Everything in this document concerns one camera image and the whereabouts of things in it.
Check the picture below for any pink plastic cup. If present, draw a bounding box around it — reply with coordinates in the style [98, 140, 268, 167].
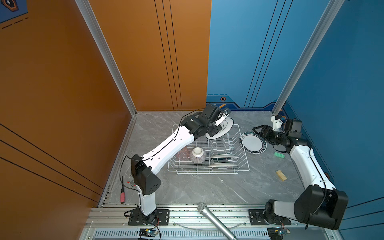
[175, 147, 190, 160]

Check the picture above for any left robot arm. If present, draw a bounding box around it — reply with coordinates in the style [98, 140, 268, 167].
[130, 104, 231, 218]

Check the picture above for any wooden block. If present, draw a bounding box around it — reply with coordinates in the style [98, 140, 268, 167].
[276, 170, 288, 181]

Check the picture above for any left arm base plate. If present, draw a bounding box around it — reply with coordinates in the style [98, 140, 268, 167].
[124, 208, 170, 226]

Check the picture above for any red handled screwdriver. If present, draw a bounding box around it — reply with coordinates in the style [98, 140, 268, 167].
[120, 177, 126, 204]

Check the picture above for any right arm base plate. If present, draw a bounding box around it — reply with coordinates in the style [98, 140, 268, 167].
[248, 209, 292, 226]

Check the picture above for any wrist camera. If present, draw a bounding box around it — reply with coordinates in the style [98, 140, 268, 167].
[217, 108, 231, 120]
[271, 115, 302, 139]

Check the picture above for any green plastic block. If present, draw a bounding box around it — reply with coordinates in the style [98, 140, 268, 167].
[274, 152, 285, 159]

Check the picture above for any aluminium front rail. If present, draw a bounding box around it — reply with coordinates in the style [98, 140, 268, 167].
[79, 204, 343, 240]

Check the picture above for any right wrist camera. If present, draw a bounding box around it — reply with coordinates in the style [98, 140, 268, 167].
[271, 115, 302, 139]

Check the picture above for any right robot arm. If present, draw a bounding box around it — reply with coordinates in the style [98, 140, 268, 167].
[253, 120, 349, 230]

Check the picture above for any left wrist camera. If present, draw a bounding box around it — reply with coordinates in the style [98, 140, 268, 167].
[217, 108, 231, 120]

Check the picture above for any teal rimmed white plate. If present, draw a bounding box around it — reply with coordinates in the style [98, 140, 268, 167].
[241, 133, 255, 148]

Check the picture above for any left circuit board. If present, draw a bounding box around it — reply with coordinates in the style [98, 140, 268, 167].
[138, 229, 160, 240]

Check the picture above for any circuit board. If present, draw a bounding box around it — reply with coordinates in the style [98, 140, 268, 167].
[267, 228, 291, 240]
[138, 229, 160, 240]

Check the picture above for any right circuit board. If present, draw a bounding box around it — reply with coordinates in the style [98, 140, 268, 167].
[267, 228, 291, 240]

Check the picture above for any white wire dish rack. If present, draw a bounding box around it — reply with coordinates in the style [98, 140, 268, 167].
[168, 124, 250, 174]

